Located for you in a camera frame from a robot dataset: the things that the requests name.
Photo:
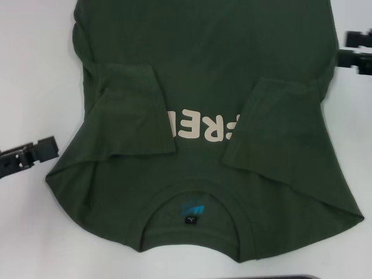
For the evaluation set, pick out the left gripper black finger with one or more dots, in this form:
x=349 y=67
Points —
x=43 y=154
x=43 y=143

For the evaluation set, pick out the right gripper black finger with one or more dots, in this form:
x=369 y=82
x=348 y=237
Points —
x=354 y=58
x=360 y=37

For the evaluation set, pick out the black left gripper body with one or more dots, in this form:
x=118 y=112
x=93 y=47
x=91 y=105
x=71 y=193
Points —
x=10 y=162

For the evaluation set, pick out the dark green FREE t-shirt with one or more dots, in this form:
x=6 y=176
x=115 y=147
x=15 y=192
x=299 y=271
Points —
x=203 y=43

